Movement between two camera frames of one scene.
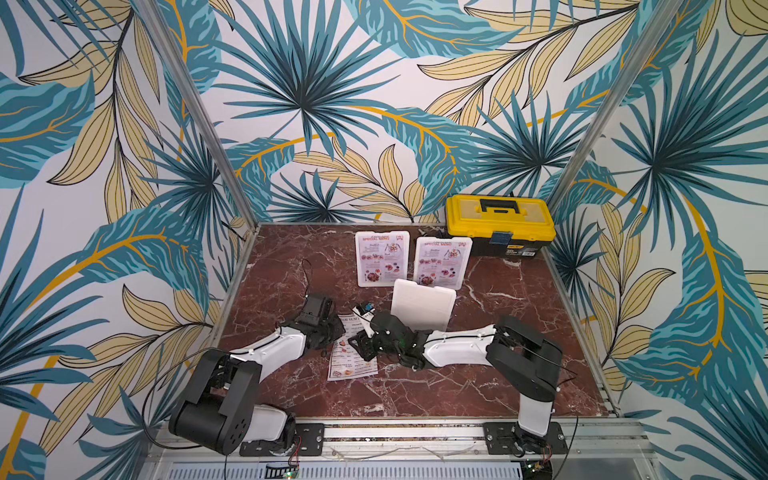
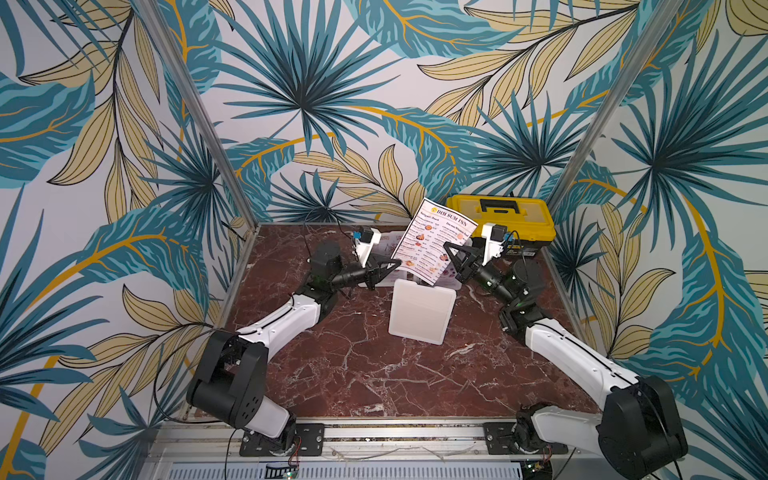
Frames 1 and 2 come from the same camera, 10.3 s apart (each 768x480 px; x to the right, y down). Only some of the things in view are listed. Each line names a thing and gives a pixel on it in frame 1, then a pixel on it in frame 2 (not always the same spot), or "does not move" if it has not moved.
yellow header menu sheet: [346, 360] → [422, 252]
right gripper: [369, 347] → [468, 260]
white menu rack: [423, 307] does not move
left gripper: [338, 331] → [378, 273]
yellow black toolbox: [502, 225] does not move
